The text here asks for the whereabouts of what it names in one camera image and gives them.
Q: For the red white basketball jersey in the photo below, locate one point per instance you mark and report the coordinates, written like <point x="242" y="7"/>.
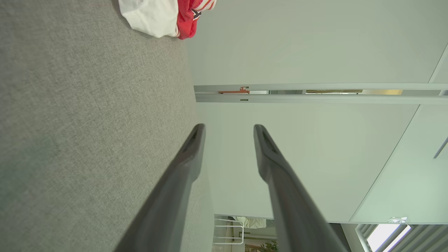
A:
<point x="185" y="21"/>

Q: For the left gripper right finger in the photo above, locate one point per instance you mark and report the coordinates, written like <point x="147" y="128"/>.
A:
<point x="290" y="203"/>

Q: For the white cloth bundle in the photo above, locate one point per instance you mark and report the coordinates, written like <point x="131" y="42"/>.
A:
<point x="253" y="222"/>

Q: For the grey fabric sofa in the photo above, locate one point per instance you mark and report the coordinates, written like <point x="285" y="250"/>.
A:
<point x="87" y="122"/>

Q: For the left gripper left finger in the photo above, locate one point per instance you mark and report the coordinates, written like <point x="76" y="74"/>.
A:
<point x="168" y="196"/>

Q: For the green potted plant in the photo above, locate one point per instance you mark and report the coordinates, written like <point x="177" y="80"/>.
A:
<point x="270" y="246"/>

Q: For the grey window blind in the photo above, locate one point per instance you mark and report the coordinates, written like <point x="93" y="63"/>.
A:
<point x="420" y="241"/>

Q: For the grey partition post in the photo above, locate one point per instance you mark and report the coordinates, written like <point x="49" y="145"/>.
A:
<point x="315" y="86"/>
<point x="315" y="99"/>

